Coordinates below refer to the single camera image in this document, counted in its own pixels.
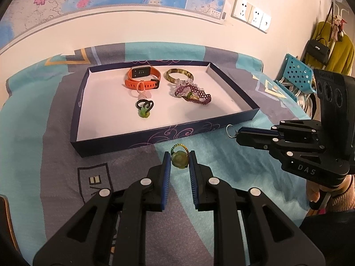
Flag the black handbag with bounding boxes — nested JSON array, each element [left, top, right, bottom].
[[306, 39, 330, 65]]

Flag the teal grey patterned blanket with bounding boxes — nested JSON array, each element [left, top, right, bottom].
[[1, 42, 308, 262]]

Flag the navy box lid tray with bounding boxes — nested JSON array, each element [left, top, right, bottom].
[[70, 60, 259, 157]]

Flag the right hand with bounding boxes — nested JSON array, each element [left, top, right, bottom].
[[306, 175, 353, 202]]

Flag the small green gold earring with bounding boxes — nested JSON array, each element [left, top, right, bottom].
[[186, 92, 200, 101]]

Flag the clear crystal bead bracelet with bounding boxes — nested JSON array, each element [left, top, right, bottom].
[[173, 79, 199, 98]]

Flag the mustard yellow hanging garment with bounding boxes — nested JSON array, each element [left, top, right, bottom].
[[304, 22, 354, 76]]

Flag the orange smart watch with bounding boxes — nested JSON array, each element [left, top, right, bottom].
[[124, 65, 161, 91]]

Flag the purple beaded bracelet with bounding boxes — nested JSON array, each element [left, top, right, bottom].
[[173, 84, 212, 106]]

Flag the green jade pendant hair tie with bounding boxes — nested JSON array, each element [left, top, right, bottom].
[[170, 143, 190, 169]]

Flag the blue perforated plastic basket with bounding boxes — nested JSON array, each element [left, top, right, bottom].
[[275, 53, 316, 105]]

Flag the tortoiseshell bangle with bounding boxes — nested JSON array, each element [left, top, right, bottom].
[[163, 68, 194, 84]]

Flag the pink knit sleeve forearm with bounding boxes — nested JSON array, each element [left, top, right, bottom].
[[319, 175, 355, 214]]

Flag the black green hair tie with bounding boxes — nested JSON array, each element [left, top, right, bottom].
[[135, 98, 155, 118]]

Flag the white wall sockets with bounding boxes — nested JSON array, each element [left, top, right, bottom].
[[231, 0, 271, 33]]

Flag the wooden headboard edge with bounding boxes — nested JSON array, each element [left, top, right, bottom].
[[1, 195, 20, 253]]

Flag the pink charm hair tie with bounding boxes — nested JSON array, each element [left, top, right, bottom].
[[135, 80, 155, 100]]

